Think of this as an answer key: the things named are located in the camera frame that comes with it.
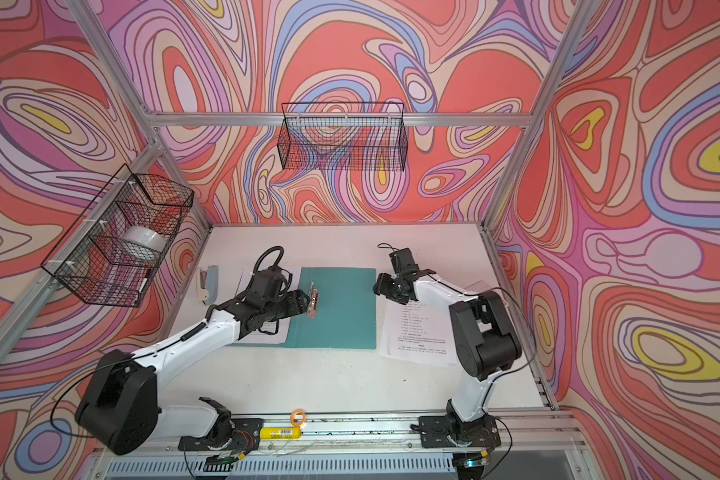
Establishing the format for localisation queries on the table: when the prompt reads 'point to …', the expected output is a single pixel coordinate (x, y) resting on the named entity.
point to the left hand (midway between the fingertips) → (306, 299)
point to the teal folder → (347, 311)
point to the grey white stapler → (208, 284)
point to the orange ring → (292, 418)
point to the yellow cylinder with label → (275, 433)
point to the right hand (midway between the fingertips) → (384, 295)
